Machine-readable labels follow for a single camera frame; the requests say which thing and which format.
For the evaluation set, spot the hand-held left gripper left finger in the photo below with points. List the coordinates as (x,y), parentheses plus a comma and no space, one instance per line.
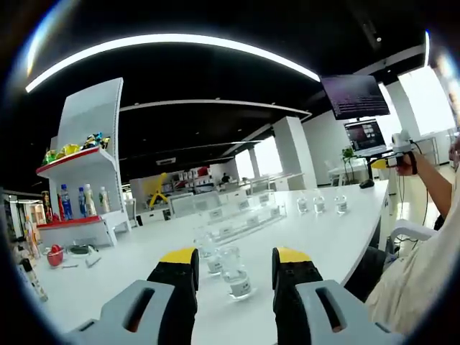
(143,309)

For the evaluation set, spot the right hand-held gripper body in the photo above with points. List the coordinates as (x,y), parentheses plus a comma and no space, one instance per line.
(401,144)

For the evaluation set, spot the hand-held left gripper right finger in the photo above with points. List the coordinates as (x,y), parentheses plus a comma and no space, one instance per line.
(316,305)

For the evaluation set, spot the clear glass cup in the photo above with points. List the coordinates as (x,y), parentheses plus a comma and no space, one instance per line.
(235,273)
(204,244)

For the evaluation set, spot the clear acrylic reagent rack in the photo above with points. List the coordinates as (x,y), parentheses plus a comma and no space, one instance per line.
(244,213)

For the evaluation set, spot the white bottle dark cap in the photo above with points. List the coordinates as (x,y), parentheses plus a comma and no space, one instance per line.
(33,280)

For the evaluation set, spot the green label drink bottle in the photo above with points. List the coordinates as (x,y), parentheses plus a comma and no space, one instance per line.
(104,200)

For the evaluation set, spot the beige drink bottle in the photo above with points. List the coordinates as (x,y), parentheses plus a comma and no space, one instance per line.
(90,201)

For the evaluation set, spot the blue drink bottle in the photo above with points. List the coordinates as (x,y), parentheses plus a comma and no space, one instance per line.
(65,203)
(82,203)

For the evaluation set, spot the white orange bottle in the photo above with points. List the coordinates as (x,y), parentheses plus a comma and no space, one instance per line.
(32,237)

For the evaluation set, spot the person's right hand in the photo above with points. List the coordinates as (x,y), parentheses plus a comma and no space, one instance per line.
(408,166)

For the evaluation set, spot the black computer mouse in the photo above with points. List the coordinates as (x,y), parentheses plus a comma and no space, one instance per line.
(367,184)

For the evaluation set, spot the open laptop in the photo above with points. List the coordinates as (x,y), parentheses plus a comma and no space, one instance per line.
(364,138)

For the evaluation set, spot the green potted plant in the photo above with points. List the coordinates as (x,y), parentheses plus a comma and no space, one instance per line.
(348,161)

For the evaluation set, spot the black monitor screen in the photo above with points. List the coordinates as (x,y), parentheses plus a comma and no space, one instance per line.
(354,96)

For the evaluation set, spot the white office chair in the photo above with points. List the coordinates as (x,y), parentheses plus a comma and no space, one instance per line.
(409,231)

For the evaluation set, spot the red round container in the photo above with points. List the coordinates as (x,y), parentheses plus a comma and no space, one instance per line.
(55,255)

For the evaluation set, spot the person in beige shirt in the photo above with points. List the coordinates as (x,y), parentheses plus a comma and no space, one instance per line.
(420,273)

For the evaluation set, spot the yellow figure sculpture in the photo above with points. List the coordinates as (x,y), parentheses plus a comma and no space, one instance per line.
(157,192)

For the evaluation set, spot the red snack can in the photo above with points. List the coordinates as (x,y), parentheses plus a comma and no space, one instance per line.
(46,206)

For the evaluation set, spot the white display shelf red trim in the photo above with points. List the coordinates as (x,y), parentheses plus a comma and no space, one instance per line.
(90,158)

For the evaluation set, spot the dark colourful snack packets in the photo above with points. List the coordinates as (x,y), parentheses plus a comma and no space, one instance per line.
(95,141)

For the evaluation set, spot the green yellow snack packets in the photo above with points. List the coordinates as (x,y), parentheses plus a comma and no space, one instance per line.
(61,152)

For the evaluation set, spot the long white ceiling light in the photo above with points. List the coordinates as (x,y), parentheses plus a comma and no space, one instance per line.
(172,45)

